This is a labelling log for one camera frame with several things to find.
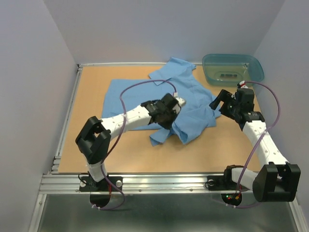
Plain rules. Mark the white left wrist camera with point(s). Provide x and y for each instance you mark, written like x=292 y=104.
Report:
x=180 y=103

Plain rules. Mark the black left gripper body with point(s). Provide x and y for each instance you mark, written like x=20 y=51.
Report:
x=169 y=116

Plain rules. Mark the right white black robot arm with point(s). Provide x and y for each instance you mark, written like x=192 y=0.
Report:
x=278 y=179

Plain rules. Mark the aluminium front rail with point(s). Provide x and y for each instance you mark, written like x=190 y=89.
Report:
x=171 y=183

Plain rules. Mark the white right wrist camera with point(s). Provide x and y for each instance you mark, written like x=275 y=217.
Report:
x=242 y=84

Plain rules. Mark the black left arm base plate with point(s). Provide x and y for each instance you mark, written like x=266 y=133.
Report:
x=88 y=184

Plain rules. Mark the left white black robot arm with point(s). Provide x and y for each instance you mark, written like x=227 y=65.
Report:
x=94 y=138

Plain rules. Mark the light blue shirt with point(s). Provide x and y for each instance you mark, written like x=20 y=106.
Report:
x=176 y=76

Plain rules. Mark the aluminium left side rail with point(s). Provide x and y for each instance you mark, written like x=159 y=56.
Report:
x=59 y=150

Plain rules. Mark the teal plastic bin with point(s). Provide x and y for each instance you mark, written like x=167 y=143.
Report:
x=226 y=70

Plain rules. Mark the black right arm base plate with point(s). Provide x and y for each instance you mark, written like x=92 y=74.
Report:
x=221 y=182

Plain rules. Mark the aluminium rail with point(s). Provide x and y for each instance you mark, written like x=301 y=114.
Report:
x=59 y=150
x=171 y=183

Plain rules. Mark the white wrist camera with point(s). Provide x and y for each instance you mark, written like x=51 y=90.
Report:
x=180 y=103
x=242 y=84

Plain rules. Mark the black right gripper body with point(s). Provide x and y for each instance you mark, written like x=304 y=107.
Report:
x=233 y=107

